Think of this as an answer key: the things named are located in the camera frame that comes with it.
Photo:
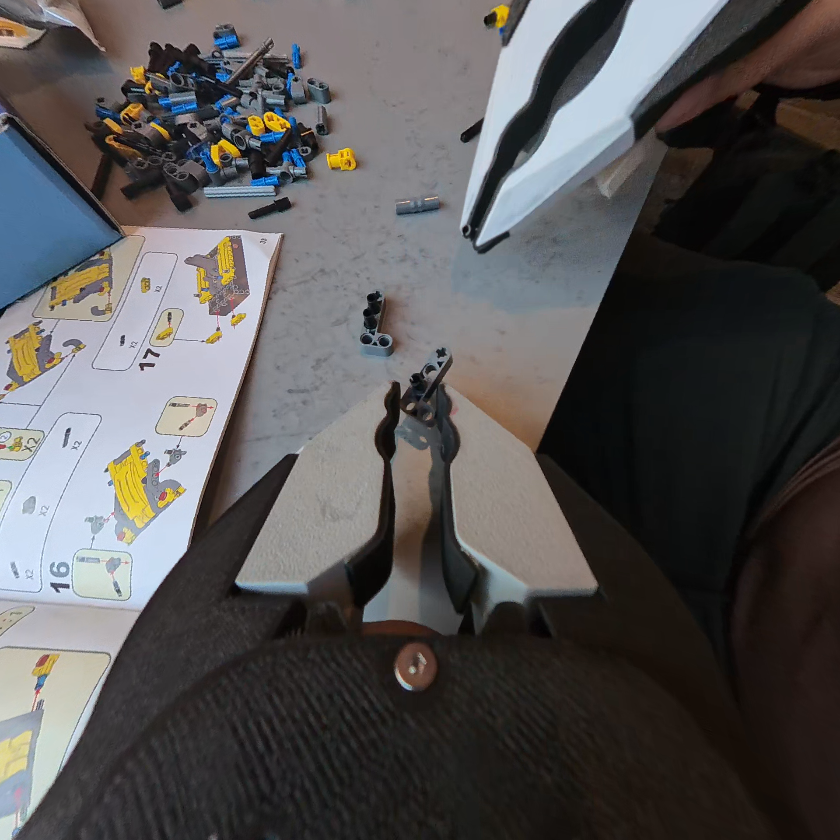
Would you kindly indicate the yellow curved panel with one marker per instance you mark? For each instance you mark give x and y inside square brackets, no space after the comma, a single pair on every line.
[499,16]

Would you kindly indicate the pile of mixed small pieces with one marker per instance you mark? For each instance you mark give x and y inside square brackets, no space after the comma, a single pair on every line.
[210,124]

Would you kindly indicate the open instruction booklet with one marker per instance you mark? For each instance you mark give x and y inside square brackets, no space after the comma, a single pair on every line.
[98,426]

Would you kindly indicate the grey axle connector tube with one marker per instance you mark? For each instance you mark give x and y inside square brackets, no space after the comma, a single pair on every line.
[417,205]

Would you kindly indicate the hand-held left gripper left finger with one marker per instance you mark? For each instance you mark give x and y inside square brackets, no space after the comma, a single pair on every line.
[321,512]

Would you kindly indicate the grey desk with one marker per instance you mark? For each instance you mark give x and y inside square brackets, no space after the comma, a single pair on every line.
[394,275]

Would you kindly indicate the small yellow connector piece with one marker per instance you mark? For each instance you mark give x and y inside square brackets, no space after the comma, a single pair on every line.
[341,159]

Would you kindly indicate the short black axle rod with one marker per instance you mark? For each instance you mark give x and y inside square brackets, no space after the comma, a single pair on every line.
[471,131]

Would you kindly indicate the person's brown sweater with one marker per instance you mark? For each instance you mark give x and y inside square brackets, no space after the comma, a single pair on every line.
[800,656]

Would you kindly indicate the crumpled clear plastic bag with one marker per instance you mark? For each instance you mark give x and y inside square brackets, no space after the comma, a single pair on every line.
[72,19]

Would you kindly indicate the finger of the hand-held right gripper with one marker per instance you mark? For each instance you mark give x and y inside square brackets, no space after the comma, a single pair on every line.
[518,85]
[590,144]

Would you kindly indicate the yellow printed paper sheet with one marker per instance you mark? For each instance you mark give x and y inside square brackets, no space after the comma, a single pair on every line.
[16,29]

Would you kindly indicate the person's legs in black pants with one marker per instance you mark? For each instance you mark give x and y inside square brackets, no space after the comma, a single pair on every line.
[689,426]

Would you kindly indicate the person's right hand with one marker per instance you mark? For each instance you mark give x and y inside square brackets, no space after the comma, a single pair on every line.
[787,52]

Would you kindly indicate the dark blue cardboard box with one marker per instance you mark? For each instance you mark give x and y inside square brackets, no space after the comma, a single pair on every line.
[46,210]

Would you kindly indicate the black axle pin with stop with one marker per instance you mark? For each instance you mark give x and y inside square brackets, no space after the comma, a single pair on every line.
[269,208]

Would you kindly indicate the dark grey L-shaped beam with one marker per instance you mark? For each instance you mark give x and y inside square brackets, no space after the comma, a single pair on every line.
[377,344]
[426,387]

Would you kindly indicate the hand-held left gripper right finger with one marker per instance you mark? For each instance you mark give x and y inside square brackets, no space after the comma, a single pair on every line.
[518,525]

